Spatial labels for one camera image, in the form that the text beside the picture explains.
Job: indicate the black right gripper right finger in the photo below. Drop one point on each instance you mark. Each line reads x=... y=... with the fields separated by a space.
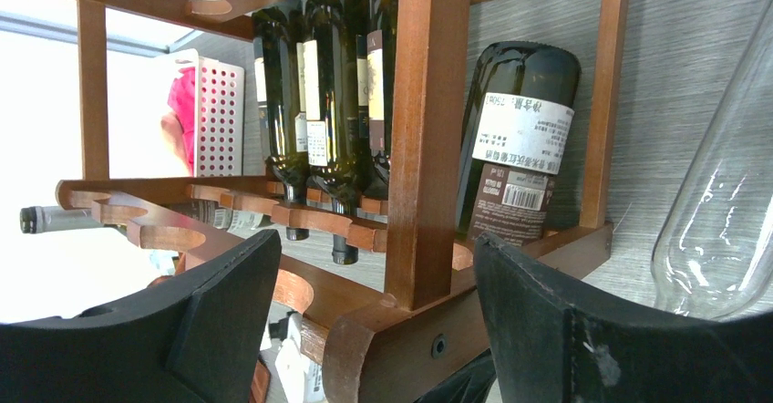
x=555 y=338

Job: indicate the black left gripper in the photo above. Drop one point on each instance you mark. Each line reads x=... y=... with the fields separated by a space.
x=472 y=383

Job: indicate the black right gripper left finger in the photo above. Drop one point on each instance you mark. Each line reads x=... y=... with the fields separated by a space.
x=193 y=338

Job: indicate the dark bottle white label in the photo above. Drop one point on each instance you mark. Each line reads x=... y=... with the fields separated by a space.
x=329 y=51

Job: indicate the dark wine bottle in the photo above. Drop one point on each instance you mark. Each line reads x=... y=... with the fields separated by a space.
x=381 y=49

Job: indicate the brown wooden wine rack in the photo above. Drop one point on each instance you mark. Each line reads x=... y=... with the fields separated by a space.
x=395 y=345

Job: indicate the clear lying bottle upper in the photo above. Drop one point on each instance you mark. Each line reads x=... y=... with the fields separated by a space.
x=713 y=256

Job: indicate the green bottle far left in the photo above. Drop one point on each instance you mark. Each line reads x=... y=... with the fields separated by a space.
x=49 y=219

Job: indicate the peach folded cloth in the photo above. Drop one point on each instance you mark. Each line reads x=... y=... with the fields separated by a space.
x=172 y=134

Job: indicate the pink folded cloth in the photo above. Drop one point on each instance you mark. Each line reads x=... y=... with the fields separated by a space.
x=181 y=101

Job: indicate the white plastic basket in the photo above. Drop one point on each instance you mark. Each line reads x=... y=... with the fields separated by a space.
x=219 y=112

